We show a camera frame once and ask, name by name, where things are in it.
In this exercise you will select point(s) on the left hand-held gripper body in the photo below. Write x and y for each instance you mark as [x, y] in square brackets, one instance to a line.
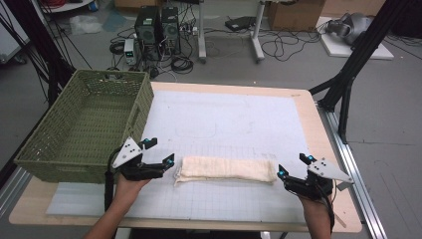
[127, 154]

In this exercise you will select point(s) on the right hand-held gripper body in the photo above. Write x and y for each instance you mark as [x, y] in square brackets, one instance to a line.
[323, 170]

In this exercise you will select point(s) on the cream towel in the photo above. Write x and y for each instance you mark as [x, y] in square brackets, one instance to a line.
[225, 169]

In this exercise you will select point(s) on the person's right hand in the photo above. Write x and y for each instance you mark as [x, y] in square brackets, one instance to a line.
[315, 205]

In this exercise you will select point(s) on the person's left hand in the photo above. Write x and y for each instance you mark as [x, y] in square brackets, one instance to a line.
[127, 191]

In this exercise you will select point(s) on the green woven plastic basket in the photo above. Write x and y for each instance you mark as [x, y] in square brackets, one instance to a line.
[86, 126]

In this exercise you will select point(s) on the white grid mat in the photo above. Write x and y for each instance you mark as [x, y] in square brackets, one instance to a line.
[225, 126]

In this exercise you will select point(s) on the small grey power supply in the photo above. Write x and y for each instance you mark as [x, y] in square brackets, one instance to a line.
[130, 51]

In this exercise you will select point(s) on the black computer tower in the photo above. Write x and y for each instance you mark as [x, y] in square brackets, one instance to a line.
[147, 33]
[170, 30]

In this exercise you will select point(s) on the black metal stand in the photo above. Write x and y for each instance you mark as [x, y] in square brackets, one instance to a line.
[358, 59]
[43, 43]

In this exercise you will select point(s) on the white floor board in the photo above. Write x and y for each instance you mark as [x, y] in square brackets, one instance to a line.
[338, 48]

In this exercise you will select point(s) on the white desk leg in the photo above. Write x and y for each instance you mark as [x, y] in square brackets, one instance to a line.
[201, 33]
[257, 36]

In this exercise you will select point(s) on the clear plastic bag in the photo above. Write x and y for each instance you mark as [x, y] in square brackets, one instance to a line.
[84, 25]

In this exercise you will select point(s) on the grey robot head shell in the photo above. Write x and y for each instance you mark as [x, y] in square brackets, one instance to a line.
[353, 26]

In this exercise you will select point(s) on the low cardboard box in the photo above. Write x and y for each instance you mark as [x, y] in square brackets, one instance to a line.
[137, 3]

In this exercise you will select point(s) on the large cardboard box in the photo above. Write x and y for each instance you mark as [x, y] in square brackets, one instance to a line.
[295, 15]

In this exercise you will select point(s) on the black flat device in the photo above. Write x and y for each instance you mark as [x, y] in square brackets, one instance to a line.
[239, 23]

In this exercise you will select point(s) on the white cabinet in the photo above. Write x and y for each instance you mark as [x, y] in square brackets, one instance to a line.
[10, 36]

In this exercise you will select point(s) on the aluminium floor rail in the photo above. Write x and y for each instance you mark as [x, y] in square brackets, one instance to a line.
[11, 191]
[358, 172]

